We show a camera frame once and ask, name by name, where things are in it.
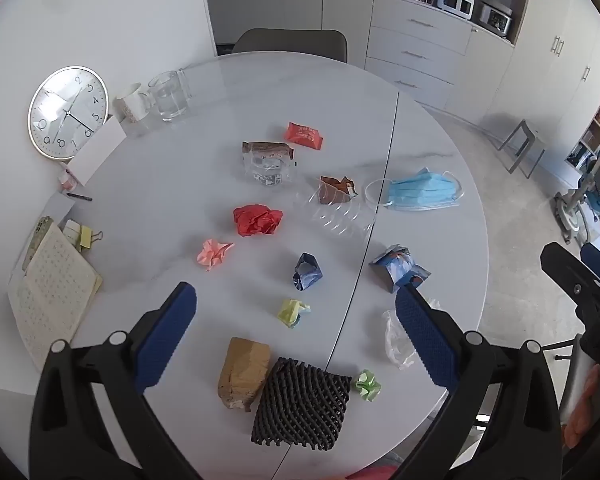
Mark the brown paper package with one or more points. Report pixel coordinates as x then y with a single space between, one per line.
242 372

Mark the clear brown plastic bag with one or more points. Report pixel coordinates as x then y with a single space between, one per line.
270 162

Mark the red garment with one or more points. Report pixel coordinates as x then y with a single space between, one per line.
372 474

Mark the grey toaster oven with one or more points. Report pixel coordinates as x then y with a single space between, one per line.
495 17

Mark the white drawer cabinet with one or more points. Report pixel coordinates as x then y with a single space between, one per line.
415 42

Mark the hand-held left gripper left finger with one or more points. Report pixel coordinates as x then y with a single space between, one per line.
166 340

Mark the clear glass pitcher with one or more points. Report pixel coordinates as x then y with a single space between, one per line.
169 95

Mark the open lined notebook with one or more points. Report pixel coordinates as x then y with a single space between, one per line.
52 295

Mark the pale sticky note pad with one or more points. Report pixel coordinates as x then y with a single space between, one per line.
71 234

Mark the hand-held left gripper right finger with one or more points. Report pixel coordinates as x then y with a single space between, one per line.
427 340

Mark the small pink jar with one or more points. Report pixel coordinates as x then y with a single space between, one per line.
67 181

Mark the green paper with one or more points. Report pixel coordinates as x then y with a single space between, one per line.
367 385

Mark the grey metal stool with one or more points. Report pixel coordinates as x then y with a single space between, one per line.
522 135

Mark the red snack wrapper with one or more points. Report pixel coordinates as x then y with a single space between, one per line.
304 135

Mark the pink paper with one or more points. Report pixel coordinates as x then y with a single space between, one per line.
214 254

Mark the brown torn wrapper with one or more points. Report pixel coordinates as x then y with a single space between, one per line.
335 190

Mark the blue face mask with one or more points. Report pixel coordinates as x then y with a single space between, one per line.
420 191

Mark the wooden bookshelf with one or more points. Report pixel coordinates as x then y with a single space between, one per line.
597 130

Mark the yellow binder clip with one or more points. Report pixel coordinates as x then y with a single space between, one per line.
87 237

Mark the red paper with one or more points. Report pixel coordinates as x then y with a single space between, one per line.
257 220

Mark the black pen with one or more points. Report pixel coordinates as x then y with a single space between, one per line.
79 196

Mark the white paper card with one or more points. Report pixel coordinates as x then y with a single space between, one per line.
100 152

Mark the black foam net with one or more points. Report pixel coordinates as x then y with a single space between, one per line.
300 402

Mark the white mug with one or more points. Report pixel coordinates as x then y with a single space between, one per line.
130 105

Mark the clear plastic tray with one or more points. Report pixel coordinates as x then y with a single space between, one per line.
337 217

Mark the blue white rolling stand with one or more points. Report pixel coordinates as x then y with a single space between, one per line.
597 185

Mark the dark blue wrapper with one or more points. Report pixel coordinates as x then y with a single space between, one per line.
307 272

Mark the yellow paper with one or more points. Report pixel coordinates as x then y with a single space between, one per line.
292 312

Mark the round white wall clock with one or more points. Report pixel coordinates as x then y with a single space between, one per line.
67 112

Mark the grey chair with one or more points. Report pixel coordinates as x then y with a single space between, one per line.
290 42

